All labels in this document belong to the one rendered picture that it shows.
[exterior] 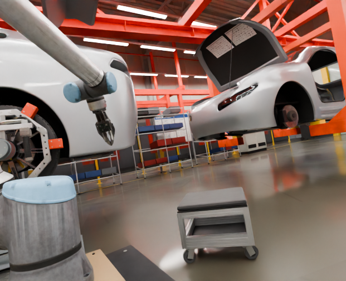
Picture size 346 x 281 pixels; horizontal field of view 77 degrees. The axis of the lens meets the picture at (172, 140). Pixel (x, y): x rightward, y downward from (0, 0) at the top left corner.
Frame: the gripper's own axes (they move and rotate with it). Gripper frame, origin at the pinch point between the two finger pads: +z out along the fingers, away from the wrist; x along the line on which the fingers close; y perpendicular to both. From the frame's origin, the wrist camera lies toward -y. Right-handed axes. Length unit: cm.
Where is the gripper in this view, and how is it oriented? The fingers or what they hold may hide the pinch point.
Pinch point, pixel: (111, 143)
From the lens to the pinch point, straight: 127.2
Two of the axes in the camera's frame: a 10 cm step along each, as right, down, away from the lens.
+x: 9.5, -2.7, 1.3
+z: 2.2, 9.2, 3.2
